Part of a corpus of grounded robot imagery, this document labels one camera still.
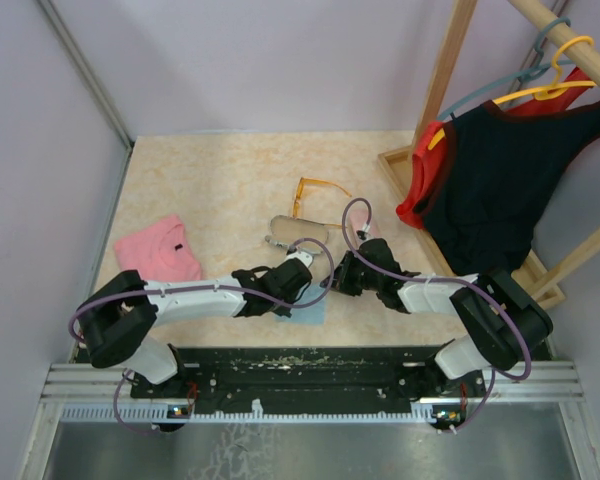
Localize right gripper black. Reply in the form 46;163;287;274
321;250;382;296

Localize newspaper print glasses case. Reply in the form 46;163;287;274
265;215;329;250

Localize pink glasses case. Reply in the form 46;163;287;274
347;207;381;244

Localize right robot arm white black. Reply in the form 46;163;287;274
321;238;553;396

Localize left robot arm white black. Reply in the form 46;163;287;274
70;253;312;397

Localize orange sunglasses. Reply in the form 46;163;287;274
291;177;353;229

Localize wooden clothes rack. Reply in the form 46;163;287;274
378;1;600;309

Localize pink folded garment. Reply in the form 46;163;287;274
114;214;203;282

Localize red tank top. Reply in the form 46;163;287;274
396;86;591;229

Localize navy tank top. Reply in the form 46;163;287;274
422;100;600;275

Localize yellow hanger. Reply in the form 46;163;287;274
427;34;597;150

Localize teal hanger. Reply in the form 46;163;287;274
436;16;571;121

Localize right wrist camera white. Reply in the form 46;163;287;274
356;226;374;243

